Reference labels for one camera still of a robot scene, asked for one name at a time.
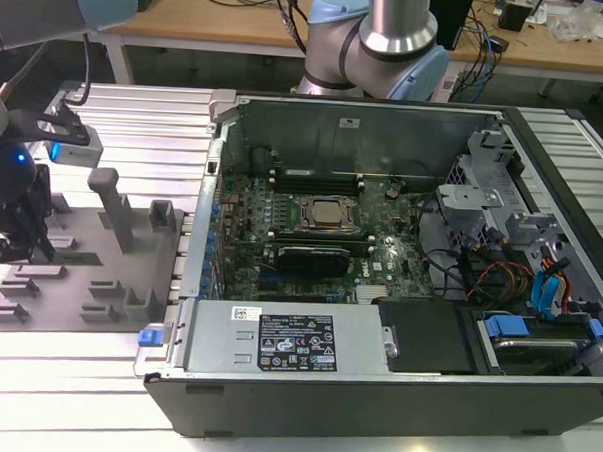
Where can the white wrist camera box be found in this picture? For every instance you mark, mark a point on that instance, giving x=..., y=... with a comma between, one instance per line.
x=77, y=151

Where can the black computer tower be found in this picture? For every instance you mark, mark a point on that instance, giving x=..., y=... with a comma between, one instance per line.
x=453, y=17

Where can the wooden desk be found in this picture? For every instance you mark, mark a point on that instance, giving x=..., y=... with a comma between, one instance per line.
x=215, y=22

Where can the blue disk carrier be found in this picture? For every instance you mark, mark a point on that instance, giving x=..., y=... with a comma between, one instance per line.
x=507, y=325

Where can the round coin battery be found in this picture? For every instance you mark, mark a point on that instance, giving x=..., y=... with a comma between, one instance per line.
x=393, y=193

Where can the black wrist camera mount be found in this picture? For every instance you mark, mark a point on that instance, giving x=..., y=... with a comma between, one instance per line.
x=50, y=125

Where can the small silver heatsink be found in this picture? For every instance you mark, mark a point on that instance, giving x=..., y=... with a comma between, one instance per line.
x=371, y=294

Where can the green motherboard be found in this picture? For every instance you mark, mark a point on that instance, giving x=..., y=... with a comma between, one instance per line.
x=380, y=249

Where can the small black box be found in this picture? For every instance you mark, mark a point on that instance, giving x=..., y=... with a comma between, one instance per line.
x=515, y=16

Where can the silver CPU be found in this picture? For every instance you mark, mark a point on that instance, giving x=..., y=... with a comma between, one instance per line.
x=327, y=212

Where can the silver power supply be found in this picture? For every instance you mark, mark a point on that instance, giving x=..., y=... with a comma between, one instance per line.
x=217, y=332

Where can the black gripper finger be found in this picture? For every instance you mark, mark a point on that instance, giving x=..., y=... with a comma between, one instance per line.
x=42, y=194
x=10, y=252

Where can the black graphics card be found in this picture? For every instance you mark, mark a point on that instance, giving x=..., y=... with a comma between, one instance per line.
x=312, y=261

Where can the black RAM slot row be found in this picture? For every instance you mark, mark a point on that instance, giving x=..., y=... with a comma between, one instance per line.
x=321, y=239
x=316, y=182

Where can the black open PC case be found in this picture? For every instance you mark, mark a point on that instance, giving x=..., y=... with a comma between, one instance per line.
x=323, y=407

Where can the clear plastic bags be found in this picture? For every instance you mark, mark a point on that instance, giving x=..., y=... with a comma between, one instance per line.
x=578, y=23

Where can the black plastic shroud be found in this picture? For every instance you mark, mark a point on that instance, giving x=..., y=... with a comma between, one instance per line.
x=427, y=336

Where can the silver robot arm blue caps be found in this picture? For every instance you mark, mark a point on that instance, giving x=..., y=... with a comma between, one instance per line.
x=390, y=20

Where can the silver drive cage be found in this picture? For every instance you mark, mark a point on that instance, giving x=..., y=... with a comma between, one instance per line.
x=463, y=198

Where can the grey parts rack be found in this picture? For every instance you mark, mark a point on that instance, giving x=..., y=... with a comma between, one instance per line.
x=110, y=257

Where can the small black adapter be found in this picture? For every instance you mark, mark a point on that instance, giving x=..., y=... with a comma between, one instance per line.
x=498, y=44

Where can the black power supply label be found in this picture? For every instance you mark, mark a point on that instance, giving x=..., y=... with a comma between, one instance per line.
x=296, y=343

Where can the blue case latch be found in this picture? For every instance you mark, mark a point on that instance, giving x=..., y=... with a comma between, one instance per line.
x=150, y=337

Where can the hard disk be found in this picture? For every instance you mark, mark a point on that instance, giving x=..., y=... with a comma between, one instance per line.
x=531, y=356

